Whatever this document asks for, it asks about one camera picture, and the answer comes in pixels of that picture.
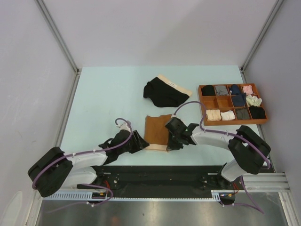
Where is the brown boxer underwear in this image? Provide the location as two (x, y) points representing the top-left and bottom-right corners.
(144, 114), (172, 152)

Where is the black underwear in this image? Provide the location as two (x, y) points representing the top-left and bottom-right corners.
(143, 74), (192, 108)

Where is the navy blue underwear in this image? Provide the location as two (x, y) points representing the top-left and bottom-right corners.
(231, 93), (246, 107)

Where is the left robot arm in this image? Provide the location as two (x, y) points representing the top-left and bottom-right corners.
(28, 129), (150, 197)

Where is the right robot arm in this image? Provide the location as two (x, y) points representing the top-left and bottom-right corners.
(165, 117), (271, 189)

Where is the rolled beige garment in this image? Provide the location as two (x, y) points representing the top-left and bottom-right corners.
(206, 109), (222, 121)

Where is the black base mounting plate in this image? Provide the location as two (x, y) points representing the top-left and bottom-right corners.
(77, 164), (245, 200)

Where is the rolled black garment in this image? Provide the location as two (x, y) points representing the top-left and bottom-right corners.
(201, 85), (215, 96)
(249, 106), (266, 120)

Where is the rolled white garment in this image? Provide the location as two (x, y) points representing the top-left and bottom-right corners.
(221, 110), (236, 121)

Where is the wooden compartment tray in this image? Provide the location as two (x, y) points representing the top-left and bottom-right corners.
(198, 83), (268, 126)

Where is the rolled grey striped garment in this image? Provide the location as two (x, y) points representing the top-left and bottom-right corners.
(214, 85), (229, 96)

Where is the rolled dark grey garment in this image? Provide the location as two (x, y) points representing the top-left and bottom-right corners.
(236, 108), (251, 120)

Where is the rolled navy garment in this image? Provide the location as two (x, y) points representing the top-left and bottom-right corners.
(229, 84), (241, 96)

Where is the rolled cream garment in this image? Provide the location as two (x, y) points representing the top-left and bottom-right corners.
(246, 95), (262, 107)

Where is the rolled black garment front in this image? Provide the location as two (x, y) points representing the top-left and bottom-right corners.
(249, 106), (266, 120)

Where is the rolled pink garment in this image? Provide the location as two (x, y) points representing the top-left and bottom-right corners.
(242, 85), (254, 95)

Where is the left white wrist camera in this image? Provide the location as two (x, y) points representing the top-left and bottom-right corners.
(119, 122), (133, 132)

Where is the white slotted cable duct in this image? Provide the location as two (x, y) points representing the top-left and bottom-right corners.
(44, 190), (235, 202)

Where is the left aluminium frame post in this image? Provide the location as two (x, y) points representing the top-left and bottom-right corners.
(35, 0), (82, 73)

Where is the aluminium frame post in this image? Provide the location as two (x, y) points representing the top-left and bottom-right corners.
(35, 0), (82, 73)
(240, 0), (285, 73)

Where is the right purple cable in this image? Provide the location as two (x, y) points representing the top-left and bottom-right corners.
(173, 101), (271, 214)

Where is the right aluminium frame post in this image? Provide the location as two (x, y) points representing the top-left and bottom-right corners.
(240, 0), (285, 73)

